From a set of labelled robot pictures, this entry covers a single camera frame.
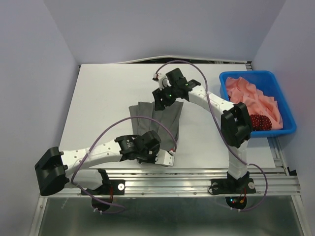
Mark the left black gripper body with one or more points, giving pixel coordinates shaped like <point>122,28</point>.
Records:
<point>149,156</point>

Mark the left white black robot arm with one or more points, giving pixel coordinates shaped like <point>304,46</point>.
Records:
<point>55,168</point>

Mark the grey pleated skirt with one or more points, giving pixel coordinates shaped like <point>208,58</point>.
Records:
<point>168,126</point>

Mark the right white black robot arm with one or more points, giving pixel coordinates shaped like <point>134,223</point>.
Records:
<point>232,120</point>

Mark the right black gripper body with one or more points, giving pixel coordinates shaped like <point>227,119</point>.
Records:
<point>168,94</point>

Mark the red polka dot skirt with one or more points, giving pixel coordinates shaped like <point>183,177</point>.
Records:
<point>260,122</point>

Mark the aluminium frame rail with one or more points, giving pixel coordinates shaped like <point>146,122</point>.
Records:
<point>166,182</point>

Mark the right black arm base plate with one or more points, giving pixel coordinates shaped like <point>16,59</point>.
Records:
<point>228,186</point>

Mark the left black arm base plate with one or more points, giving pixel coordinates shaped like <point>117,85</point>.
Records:
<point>115,187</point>

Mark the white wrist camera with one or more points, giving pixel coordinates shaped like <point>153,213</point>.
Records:
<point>162,80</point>
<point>165,158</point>

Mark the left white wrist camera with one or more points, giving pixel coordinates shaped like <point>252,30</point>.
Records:
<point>165,158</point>

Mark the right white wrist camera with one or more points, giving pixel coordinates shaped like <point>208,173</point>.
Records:
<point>162,80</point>

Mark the pink skirt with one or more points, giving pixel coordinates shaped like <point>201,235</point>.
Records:
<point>240,90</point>

